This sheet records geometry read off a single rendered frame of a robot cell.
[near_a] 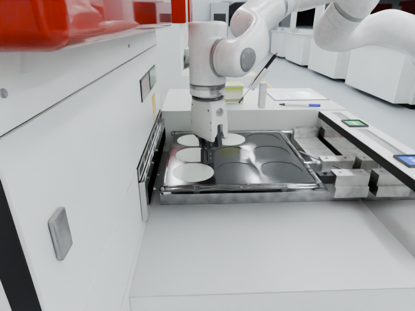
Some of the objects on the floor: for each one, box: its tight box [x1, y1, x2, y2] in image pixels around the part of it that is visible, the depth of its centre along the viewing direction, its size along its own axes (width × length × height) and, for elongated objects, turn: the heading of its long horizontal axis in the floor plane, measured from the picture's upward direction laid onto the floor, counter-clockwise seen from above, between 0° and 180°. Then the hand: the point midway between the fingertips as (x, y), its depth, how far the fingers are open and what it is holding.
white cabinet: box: [129, 289, 415, 311], centre depth 112 cm, size 64×96×82 cm, turn 2°
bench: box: [285, 5, 324, 67], centre depth 905 cm, size 108×180×200 cm, turn 2°
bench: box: [345, 0, 415, 109], centre depth 503 cm, size 108×180×200 cm, turn 2°
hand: (207, 155), depth 78 cm, fingers closed
